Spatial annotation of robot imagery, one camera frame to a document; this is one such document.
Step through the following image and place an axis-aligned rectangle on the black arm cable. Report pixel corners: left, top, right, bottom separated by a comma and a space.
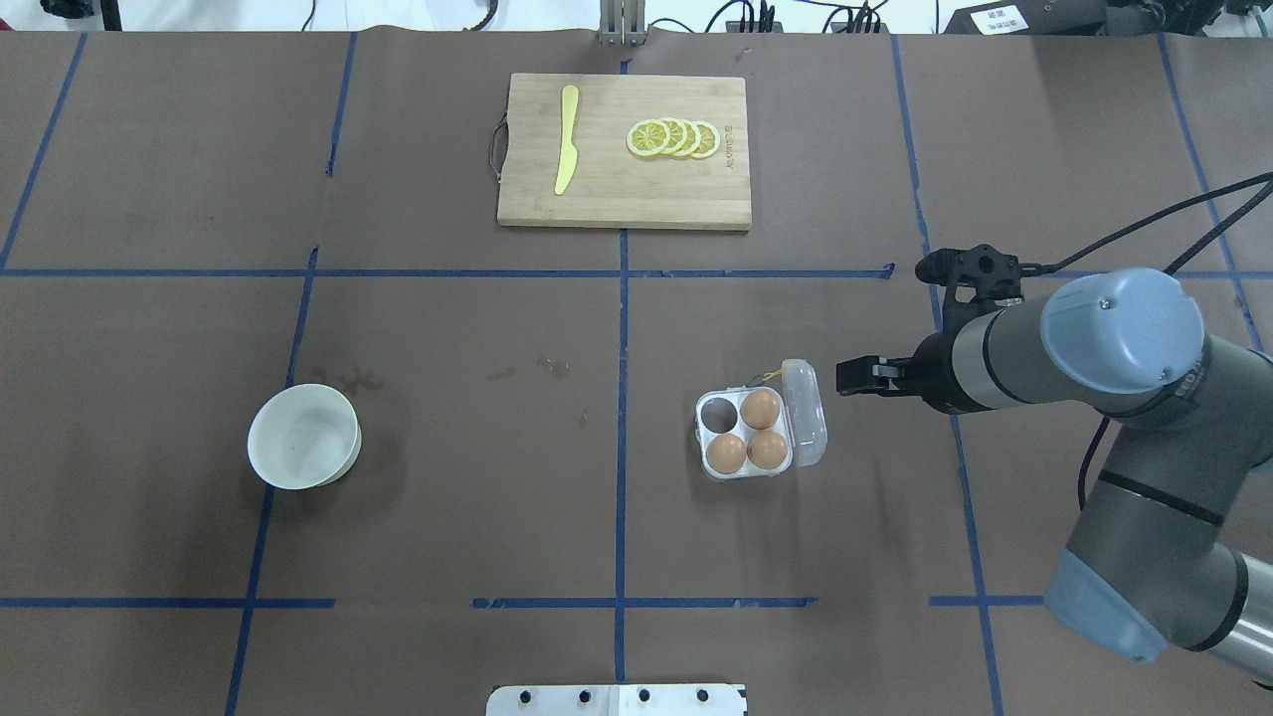
1034, 171, 1273, 513

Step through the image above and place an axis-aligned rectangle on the white bowl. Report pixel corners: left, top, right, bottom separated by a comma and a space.
247, 383, 363, 492

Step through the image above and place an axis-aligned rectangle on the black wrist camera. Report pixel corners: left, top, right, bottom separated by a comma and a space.
914, 245, 1045, 311

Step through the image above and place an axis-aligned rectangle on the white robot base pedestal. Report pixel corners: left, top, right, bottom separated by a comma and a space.
485, 683, 749, 715

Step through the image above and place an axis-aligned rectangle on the yellow plastic knife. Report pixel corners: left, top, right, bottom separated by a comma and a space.
552, 85, 579, 196

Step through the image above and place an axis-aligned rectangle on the wooden cutting board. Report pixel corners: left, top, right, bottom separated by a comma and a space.
496, 73, 752, 232

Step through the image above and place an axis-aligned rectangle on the aluminium frame post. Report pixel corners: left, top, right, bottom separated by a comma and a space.
600, 0, 648, 47

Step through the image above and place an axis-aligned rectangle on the clear plastic egg box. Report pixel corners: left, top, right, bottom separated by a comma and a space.
694, 358, 830, 482

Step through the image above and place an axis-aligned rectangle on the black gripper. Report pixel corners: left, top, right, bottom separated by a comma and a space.
835, 333, 961, 414

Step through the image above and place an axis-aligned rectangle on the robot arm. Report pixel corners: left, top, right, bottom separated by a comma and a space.
835, 268, 1272, 687

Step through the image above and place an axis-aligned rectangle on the brown egg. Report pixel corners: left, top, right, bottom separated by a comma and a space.
747, 431, 791, 471
738, 387, 782, 431
705, 434, 749, 475

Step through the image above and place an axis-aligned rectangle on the lemon slice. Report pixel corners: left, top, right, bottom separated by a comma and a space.
673, 118, 703, 157
625, 118, 672, 157
659, 117, 687, 155
690, 118, 721, 161

